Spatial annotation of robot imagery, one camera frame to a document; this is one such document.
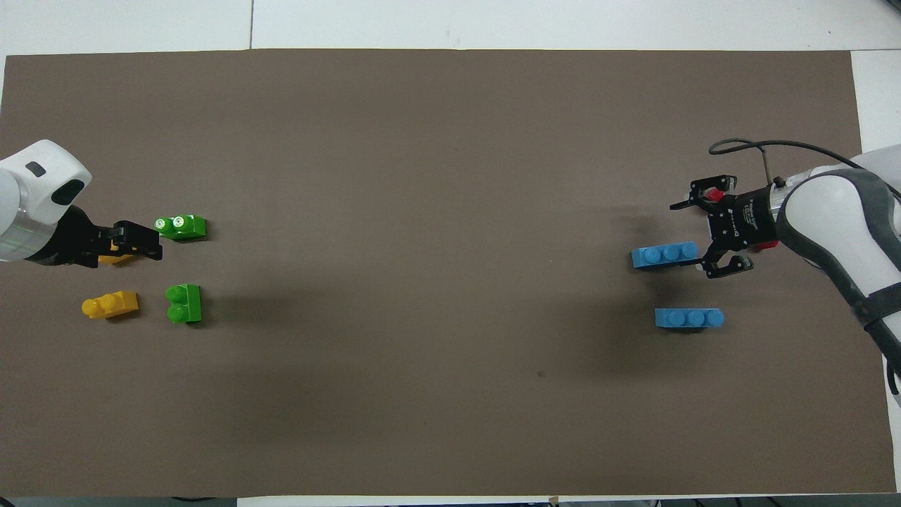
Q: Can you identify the green block with printed studs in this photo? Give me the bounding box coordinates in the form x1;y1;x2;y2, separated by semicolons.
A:
154;214;208;242

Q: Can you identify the brown table mat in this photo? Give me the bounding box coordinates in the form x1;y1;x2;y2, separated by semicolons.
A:
0;49;877;497

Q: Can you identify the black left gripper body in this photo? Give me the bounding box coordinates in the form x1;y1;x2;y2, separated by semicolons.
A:
28;208;117;267

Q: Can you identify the plain green two-stud block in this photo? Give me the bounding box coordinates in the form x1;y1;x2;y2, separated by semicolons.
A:
165;284;203;325

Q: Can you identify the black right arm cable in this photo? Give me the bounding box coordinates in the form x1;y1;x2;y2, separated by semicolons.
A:
708;139;901;198

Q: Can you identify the blue three-stud block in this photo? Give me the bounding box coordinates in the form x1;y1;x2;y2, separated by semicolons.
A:
655;308;725;330
631;242;699;270

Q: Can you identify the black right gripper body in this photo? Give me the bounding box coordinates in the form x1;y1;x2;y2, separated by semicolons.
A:
707;187;779;251

